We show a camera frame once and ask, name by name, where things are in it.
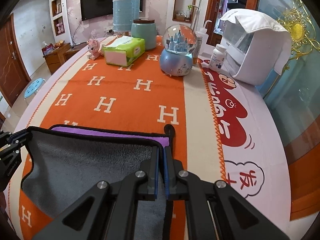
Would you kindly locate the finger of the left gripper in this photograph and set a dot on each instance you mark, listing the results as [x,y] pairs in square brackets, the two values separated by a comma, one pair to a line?
[21,136]

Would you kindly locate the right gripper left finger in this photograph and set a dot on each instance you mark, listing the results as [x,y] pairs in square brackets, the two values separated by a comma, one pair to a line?
[107,211]

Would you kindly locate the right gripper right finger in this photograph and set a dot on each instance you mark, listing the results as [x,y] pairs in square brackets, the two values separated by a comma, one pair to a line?
[215,210]

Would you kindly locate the purple and grey towel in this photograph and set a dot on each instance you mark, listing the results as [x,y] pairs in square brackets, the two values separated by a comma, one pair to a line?
[68,161]

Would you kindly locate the blue round stool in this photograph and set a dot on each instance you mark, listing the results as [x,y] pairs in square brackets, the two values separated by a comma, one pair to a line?
[33,87]

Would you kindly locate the brown wooden door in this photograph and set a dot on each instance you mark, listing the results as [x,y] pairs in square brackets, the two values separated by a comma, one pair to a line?
[13,74]

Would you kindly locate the wooden tv cabinet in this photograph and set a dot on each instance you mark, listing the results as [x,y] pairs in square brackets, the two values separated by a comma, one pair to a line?
[59,56]

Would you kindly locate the red snack box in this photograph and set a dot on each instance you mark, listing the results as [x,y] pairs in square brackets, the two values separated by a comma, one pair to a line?
[47,48]

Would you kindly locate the pink toy figurine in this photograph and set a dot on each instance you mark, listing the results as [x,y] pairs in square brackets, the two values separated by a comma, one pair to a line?
[94,50]

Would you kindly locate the orange H-pattern blanket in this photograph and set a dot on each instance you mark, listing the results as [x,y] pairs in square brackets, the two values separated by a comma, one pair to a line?
[138,98]

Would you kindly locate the green tissue box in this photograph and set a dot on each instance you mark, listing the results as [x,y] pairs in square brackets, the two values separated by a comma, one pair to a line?
[123,51]

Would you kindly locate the white pill bottle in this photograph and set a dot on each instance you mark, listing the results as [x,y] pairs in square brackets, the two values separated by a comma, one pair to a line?
[217,57]

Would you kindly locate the light blue lamp shade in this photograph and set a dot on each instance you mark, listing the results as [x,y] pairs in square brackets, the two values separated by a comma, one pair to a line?
[124,12]

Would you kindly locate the mint green ceramic jar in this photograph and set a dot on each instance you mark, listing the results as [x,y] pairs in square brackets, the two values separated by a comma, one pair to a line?
[145,29]

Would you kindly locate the white appliance with cloth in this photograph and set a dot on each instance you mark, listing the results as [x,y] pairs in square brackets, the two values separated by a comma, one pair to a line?
[256,44]

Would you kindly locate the blue castle snow globe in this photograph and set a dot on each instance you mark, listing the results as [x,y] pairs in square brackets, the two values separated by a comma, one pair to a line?
[176,58]

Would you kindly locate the white squeeze bottle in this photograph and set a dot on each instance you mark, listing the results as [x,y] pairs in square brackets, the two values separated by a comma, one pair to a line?
[202,37]

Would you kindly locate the white wall shelf unit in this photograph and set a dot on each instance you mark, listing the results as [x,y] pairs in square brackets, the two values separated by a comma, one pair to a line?
[59,20]

